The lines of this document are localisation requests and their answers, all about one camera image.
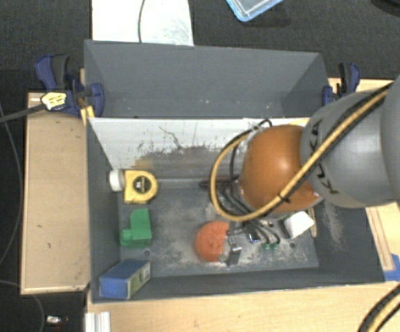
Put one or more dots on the pale wood board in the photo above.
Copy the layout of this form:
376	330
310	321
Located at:
56	202

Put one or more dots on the orange ball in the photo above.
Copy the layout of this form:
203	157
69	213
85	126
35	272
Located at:
211	242

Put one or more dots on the grey metal bin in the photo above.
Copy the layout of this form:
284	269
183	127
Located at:
186	81

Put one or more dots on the blue and green box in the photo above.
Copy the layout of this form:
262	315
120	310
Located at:
120	279

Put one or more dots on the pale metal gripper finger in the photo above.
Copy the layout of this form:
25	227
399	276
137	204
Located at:
234	252

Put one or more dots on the green plastic block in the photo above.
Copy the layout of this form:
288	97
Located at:
138	228

